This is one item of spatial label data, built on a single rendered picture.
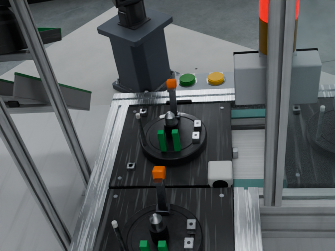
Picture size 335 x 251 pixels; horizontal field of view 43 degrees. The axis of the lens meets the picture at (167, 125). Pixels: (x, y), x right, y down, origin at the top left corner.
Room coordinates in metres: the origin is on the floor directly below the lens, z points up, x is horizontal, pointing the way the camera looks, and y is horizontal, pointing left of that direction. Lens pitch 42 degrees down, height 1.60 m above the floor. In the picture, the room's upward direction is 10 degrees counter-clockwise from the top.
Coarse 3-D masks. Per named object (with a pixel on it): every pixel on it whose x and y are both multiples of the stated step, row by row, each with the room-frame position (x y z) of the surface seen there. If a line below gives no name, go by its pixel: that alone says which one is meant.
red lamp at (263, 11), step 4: (260, 0) 0.50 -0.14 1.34; (264, 0) 0.49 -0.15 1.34; (260, 4) 0.50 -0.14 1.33; (264, 4) 0.49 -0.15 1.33; (260, 8) 0.50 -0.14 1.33; (264, 8) 0.49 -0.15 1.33; (260, 12) 0.50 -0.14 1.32; (264, 12) 0.49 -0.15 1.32; (260, 16) 0.50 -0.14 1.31; (264, 16) 0.49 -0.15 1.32; (264, 20) 0.49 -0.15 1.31
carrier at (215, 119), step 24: (144, 120) 0.73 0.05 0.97; (168, 120) 0.64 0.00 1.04; (192, 120) 0.68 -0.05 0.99; (216, 120) 0.69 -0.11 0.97; (120, 144) 0.67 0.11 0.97; (144, 144) 0.63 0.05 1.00; (168, 144) 0.62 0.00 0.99; (192, 144) 0.61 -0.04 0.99; (216, 144) 0.62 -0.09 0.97; (120, 168) 0.60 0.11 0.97; (144, 168) 0.59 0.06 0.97; (168, 168) 0.58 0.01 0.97; (192, 168) 0.57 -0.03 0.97; (216, 168) 0.54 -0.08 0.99
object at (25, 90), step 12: (0, 84) 0.75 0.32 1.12; (12, 84) 0.78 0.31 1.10; (24, 84) 0.63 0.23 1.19; (36, 84) 0.66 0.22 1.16; (60, 84) 0.72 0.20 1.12; (12, 96) 0.60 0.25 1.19; (24, 96) 0.62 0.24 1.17; (36, 96) 0.65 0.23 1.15; (72, 96) 0.74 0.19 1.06; (84, 96) 0.78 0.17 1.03; (72, 108) 0.74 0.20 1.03; (84, 108) 0.77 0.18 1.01
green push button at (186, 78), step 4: (180, 76) 0.87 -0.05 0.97; (184, 76) 0.87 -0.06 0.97; (188, 76) 0.87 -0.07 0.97; (192, 76) 0.86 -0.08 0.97; (180, 80) 0.86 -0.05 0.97; (184, 80) 0.85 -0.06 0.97; (188, 80) 0.85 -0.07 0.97; (192, 80) 0.85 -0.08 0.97; (184, 84) 0.84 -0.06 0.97; (188, 84) 0.84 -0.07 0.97
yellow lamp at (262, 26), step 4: (260, 20) 0.50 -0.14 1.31; (260, 24) 0.50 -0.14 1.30; (264, 24) 0.49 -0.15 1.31; (260, 28) 0.50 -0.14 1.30; (264, 28) 0.49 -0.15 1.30; (260, 32) 0.50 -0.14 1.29; (264, 32) 0.49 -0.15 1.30; (260, 36) 0.49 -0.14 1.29; (264, 36) 0.49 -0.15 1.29; (260, 40) 0.49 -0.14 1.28; (264, 40) 0.49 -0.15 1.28; (260, 44) 0.49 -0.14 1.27; (264, 44) 0.49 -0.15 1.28; (260, 48) 0.49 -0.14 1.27; (264, 48) 0.49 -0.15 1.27; (264, 52) 0.49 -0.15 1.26
